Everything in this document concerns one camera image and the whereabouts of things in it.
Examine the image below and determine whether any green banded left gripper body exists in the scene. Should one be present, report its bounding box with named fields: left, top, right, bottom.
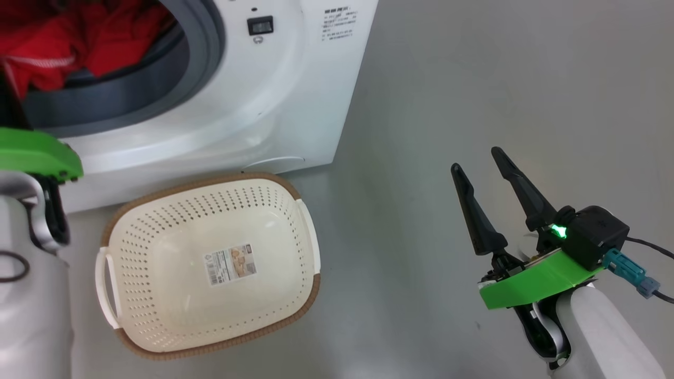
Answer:
left=0, top=126, right=84, bottom=246

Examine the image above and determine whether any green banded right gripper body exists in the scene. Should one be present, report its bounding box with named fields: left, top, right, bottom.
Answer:
left=479, top=246, right=604, bottom=370

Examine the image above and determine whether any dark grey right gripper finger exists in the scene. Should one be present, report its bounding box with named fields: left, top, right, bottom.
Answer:
left=451, top=163, right=509, bottom=257
left=491, top=146, right=558, bottom=233

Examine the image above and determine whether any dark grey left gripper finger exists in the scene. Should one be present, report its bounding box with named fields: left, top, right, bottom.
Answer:
left=0, top=61, right=29, bottom=129

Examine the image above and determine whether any red garment white trim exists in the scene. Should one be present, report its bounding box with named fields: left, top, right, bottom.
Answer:
left=0, top=0, right=177, bottom=98

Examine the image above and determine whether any cream perforated basket brown rim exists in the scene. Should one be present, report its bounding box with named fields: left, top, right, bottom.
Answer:
left=95, top=172, right=322, bottom=362

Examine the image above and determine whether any white front-load washing machine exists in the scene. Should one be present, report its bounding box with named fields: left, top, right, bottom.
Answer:
left=0, top=0, right=380, bottom=214

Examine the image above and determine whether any paper label in basket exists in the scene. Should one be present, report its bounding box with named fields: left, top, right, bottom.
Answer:
left=203, top=243, right=258, bottom=286

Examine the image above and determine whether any black door latch socket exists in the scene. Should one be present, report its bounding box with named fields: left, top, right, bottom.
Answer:
left=247, top=16, right=274, bottom=36

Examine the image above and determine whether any teal cable connector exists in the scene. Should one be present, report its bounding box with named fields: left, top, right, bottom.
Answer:
left=602, top=248, right=662, bottom=300

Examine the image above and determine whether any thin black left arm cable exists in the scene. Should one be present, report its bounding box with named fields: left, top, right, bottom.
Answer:
left=0, top=251, right=31, bottom=284

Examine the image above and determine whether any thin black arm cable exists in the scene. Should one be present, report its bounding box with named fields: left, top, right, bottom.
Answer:
left=624, top=236, right=674, bottom=304
left=0, top=251, right=31, bottom=284

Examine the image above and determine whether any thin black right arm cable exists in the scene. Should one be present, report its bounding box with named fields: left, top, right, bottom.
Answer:
left=624, top=236, right=674, bottom=304

